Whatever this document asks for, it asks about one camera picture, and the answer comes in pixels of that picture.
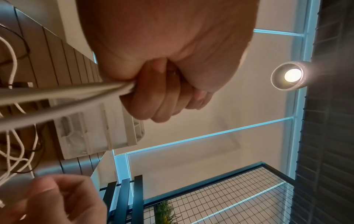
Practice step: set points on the person's right hand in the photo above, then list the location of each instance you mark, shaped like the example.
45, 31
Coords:
60, 203

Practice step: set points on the person's left hand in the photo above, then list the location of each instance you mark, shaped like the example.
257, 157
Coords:
166, 43

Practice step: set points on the white drawer organizer box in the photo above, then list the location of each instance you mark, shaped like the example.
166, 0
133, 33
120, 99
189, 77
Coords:
83, 135

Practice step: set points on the beige roller blind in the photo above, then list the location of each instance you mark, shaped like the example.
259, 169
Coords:
276, 15
207, 164
235, 87

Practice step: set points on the wooden slatted table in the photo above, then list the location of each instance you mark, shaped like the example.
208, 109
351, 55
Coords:
49, 61

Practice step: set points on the round ceiling lamp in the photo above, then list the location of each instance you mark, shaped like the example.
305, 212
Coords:
290, 74

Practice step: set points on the dark slatted blind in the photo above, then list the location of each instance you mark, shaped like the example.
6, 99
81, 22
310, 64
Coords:
326, 131

